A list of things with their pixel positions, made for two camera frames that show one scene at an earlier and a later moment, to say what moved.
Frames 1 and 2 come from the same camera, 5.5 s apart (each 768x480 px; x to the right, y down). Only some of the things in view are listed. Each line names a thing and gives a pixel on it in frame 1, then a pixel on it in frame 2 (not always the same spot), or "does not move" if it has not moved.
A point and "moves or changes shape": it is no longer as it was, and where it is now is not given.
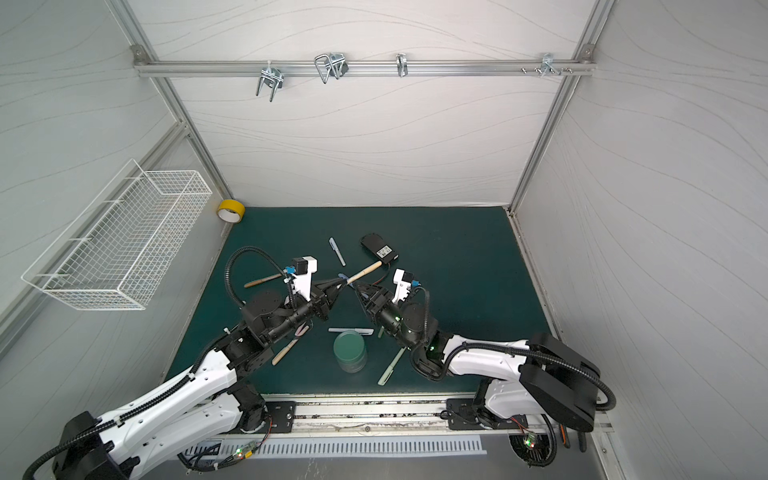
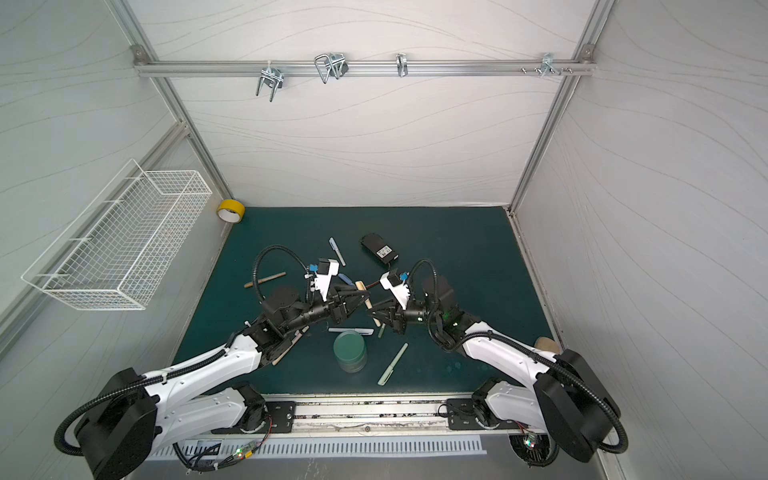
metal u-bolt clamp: [273, 78] does not move
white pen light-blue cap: [334, 247] does not move
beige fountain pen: [364, 272] moves or changes shape
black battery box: [379, 248] does not move
